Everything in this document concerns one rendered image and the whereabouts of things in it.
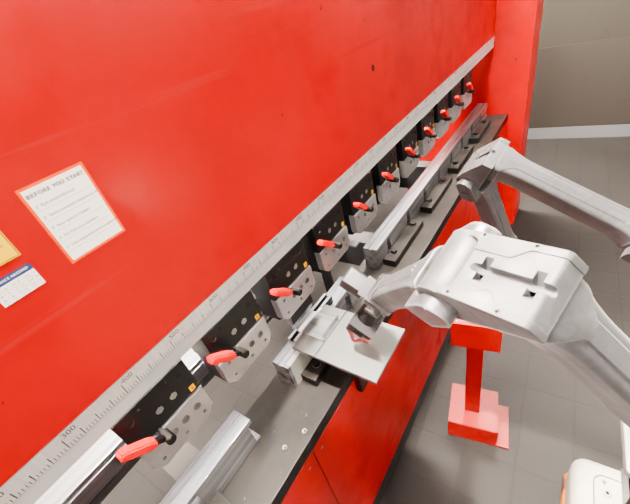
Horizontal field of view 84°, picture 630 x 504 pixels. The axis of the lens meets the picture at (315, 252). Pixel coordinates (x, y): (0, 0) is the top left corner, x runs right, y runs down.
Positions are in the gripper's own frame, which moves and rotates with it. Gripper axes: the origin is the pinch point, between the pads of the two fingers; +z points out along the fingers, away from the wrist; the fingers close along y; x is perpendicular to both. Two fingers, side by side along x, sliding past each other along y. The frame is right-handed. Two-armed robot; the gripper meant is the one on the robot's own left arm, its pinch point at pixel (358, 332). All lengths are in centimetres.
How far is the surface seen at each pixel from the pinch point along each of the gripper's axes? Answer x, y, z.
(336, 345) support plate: -3.0, 4.6, 4.9
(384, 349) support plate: 7.8, 0.5, -1.1
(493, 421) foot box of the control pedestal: 69, -42, 65
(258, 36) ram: -47, -8, -55
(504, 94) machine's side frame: -6, -214, 5
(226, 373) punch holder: -18.6, 30.9, -5.2
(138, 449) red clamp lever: -19, 51, -14
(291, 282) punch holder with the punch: -20.9, 4.6, -8.6
